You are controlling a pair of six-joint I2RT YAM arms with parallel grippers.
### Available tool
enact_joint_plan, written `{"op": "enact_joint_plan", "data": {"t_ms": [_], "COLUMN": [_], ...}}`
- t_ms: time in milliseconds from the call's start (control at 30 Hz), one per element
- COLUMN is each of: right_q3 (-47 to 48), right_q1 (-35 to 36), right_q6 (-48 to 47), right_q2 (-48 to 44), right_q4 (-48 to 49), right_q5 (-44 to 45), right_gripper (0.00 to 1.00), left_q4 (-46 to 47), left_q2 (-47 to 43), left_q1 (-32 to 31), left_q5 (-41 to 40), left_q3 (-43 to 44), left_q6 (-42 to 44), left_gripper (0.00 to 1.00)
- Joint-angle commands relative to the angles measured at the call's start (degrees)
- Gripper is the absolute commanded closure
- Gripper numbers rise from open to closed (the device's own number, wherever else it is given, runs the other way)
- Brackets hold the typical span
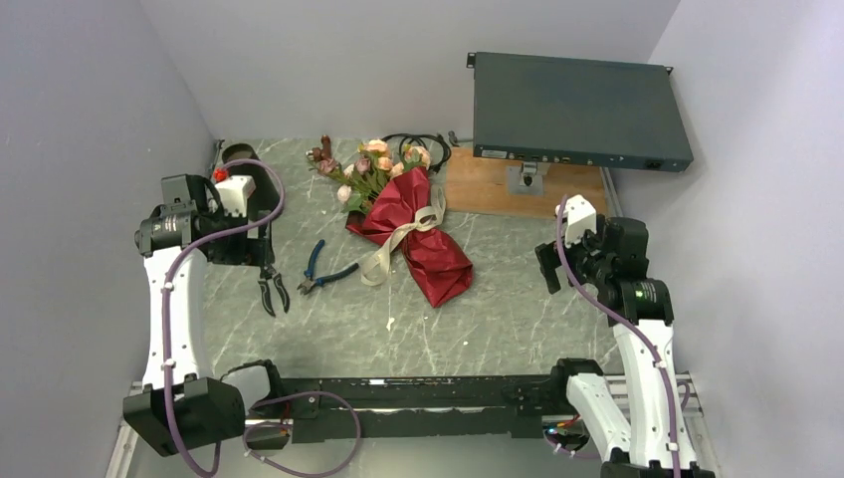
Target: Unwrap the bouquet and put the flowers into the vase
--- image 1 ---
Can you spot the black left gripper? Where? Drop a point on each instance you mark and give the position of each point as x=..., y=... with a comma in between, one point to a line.
x=249, y=251

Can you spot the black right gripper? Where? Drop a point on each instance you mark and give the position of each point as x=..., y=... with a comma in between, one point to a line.
x=547, y=256

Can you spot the beige ribbon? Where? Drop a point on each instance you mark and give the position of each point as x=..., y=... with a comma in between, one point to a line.
x=375, y=269

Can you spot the red flower bouquet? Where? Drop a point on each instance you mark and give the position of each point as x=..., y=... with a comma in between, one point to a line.
x=390, y=201

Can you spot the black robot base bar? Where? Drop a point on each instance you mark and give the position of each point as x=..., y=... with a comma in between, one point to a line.
x=520, y=406

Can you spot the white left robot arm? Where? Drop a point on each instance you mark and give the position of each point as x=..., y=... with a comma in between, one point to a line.
x=183, y=405

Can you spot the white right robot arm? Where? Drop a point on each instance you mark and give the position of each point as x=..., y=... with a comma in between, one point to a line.
x=651, y=438

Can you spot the black cone vase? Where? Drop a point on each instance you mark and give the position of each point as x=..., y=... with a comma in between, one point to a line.
x=266, y=195

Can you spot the wooden board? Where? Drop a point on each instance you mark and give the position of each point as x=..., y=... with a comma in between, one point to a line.
x=493, y=186

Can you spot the brown small figurine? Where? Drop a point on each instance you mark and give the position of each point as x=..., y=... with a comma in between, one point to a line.
x=321, y=157

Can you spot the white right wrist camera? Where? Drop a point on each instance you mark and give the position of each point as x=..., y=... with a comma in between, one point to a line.
x=579, y=214

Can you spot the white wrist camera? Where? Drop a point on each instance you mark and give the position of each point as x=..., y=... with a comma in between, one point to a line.
x=579, y=214
x=235, y=191

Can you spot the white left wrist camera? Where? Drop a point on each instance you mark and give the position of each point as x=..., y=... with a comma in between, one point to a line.
x=235, y=191

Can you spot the metal switch stand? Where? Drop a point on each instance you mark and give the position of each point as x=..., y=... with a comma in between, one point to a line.
x=526, y=178

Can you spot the dark green network switch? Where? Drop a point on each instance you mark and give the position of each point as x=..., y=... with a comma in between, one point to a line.
x=577, y=111

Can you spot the aluminium frame rail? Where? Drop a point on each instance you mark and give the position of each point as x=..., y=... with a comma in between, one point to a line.
x=568, y=434

